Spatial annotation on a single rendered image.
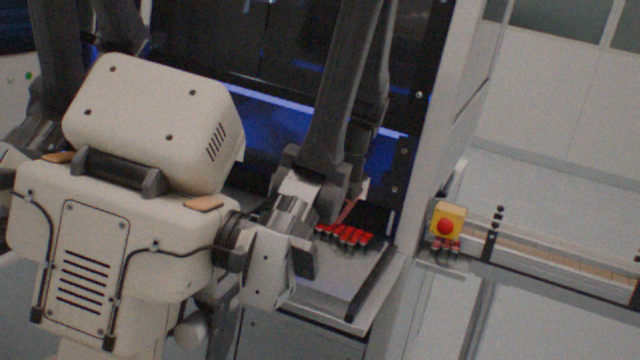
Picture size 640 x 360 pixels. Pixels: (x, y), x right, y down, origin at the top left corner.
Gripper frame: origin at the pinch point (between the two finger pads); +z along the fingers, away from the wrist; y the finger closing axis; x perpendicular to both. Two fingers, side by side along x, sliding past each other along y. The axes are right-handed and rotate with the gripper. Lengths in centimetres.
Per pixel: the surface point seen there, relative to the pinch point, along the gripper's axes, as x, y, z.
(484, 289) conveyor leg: -31, 53, 30
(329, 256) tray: 5.5, 23.6, 20.4
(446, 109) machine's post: -10.8, 38.8, -17.5
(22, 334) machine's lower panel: 100, 37, 86
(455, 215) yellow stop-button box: -19.3, 37.8, 6.6
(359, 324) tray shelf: -9.1, -0.7, 20.3
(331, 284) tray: 0.8, 10.8, 20.2
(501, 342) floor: -44, 175, 112
